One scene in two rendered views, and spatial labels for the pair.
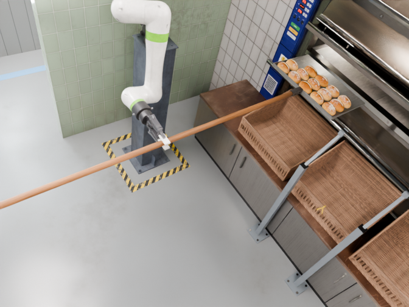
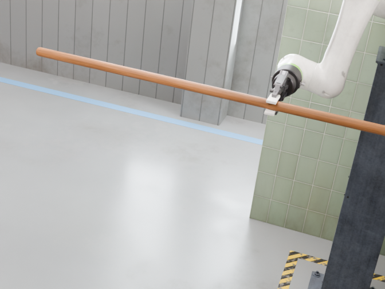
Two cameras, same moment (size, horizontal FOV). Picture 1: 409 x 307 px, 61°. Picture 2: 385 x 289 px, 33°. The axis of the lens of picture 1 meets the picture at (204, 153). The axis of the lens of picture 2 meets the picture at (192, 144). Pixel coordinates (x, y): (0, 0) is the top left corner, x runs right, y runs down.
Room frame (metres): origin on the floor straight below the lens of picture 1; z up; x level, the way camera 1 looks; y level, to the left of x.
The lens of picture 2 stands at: (0.06, -1.30, 1.93)
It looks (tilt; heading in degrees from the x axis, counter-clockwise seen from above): 26 degrees down; 63
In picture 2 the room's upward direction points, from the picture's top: 7 degrees clockwise
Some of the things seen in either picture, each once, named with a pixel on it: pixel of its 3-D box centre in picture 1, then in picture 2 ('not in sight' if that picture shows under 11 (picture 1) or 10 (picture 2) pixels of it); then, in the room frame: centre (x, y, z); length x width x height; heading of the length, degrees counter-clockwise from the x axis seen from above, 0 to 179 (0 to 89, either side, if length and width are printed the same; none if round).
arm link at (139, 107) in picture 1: (142, 111); (287, 80); (1.26, 0.38, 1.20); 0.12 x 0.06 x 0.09; 137
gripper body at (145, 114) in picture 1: (148, 120); (282, 87); (1.20, 0.33, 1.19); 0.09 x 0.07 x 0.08; 47
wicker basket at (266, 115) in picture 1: (287, 132); not in sight; (1.92, -0.56, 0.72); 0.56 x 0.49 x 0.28; 47
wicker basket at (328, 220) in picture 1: (343, 191); not in sight; (1.52, -0.99, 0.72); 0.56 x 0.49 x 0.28; 48
